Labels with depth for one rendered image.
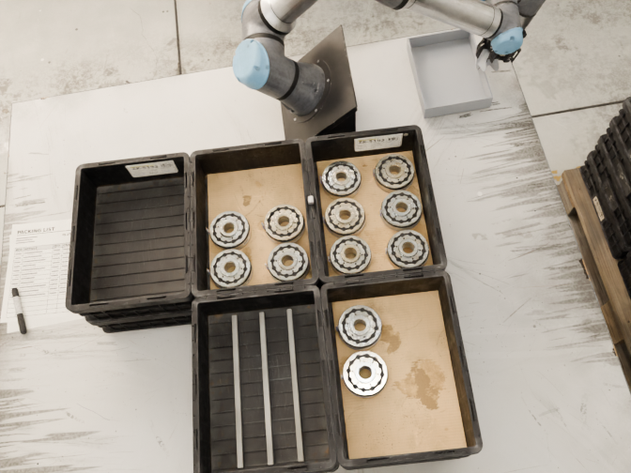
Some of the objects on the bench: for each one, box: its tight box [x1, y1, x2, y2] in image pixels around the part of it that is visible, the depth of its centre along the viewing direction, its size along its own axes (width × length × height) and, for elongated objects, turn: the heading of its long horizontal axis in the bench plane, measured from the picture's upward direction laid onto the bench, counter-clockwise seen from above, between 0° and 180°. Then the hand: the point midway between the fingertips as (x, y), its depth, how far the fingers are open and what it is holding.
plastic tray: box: [407, 29, 493, 118], centre depth 182 cm, size 27×20×5 cm
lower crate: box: [85, 312, 192, 333], centre depth 163 cm, size 40×30×12 cm
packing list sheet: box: [0, 219, 83, 333], centre depth 169 cm, size 33×23×1 cm
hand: (480, 64), depth 181 cm, fingers closed, pressing on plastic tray
